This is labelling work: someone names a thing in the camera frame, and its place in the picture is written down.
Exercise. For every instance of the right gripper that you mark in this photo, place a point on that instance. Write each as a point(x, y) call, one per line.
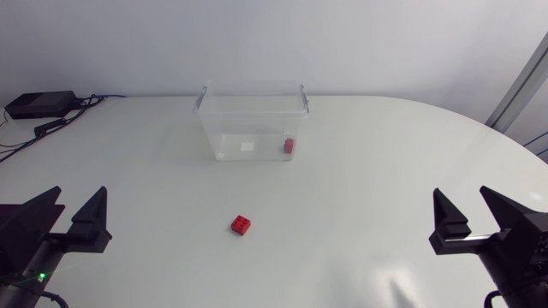
point(516, 271)

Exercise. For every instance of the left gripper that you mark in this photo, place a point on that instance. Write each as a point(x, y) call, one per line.
point(40, 265)

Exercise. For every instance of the clear plastic container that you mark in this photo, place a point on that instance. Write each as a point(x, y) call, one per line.
point(252, 124)

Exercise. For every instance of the black power brick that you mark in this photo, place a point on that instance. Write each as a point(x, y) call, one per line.
point(40, 104)

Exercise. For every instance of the red toy brick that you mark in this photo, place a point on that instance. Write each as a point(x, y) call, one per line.
point(289, 145)
point(241, 225)

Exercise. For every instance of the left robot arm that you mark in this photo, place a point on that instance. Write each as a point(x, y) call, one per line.
point(17, 298)

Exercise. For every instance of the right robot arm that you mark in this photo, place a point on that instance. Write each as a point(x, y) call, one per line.
point(531, 299)

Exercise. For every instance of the dark mat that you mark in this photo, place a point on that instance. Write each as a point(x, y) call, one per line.
point(8, 211)

